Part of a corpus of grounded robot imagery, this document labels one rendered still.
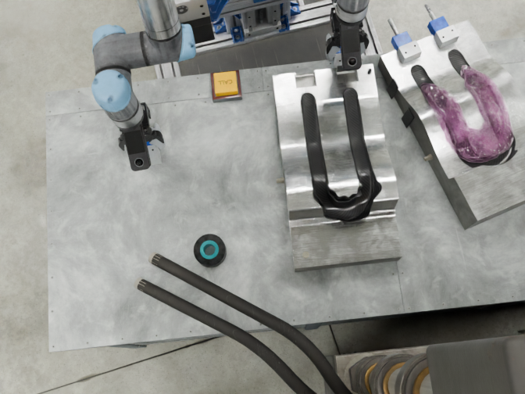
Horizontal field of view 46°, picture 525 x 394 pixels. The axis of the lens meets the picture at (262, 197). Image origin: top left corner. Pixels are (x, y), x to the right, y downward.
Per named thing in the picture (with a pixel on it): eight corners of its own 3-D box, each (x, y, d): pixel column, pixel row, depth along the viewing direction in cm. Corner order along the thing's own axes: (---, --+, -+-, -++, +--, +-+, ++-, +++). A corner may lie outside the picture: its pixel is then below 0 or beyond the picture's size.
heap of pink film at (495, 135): (412, 87, 160) (418, 73, 152) (473, 62, 161) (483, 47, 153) (459, 175, 153) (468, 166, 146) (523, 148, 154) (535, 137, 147)
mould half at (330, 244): (273, 89, 167) (271, 66, 154) (368, 78, 167) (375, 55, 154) (294, 272, 155) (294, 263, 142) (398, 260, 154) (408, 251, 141)
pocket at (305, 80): (294, 78, 162) (294, 72, 159) (313, 76, 162) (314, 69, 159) (295, 94, 161) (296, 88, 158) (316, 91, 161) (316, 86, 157)
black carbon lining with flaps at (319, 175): (298, 97, 159) (298, 80, 150) (359, 90, 159) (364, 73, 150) (315, 227, 150) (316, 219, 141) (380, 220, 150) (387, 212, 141)
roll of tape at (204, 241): (216, 231, 158) (214, 227, 155) (232, 256, 156) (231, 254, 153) (189, 247, 157) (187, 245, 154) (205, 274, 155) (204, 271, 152)
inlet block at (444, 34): (415, 13, 168) (419, 1, 163) (431, 6, 169) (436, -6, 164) (437, 52, 165) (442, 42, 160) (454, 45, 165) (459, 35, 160)
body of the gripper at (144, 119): (151, 111, 154) (140, 91, 142) (156, 143, 152) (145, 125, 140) (121, 116, 154) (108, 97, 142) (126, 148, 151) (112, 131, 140)
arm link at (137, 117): (141, 119, 136) (105, 126, 136) (145, 126, 140) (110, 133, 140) (137, 87, 138) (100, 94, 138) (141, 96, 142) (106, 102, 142)
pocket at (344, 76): (334, 73, 162) (335, 67, 159) (355, 71, 162) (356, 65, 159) (337, 89, 161) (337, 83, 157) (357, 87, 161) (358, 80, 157)
